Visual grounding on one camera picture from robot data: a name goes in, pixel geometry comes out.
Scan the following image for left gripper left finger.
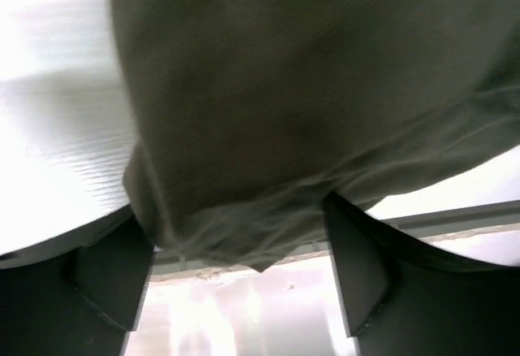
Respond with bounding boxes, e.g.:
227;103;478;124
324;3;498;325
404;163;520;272
1;206;154;356

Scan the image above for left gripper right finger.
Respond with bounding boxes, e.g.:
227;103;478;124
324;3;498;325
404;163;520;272
323;193;519;356

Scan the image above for olive green shorts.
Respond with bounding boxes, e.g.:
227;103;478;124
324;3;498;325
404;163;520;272
111;0;519;271

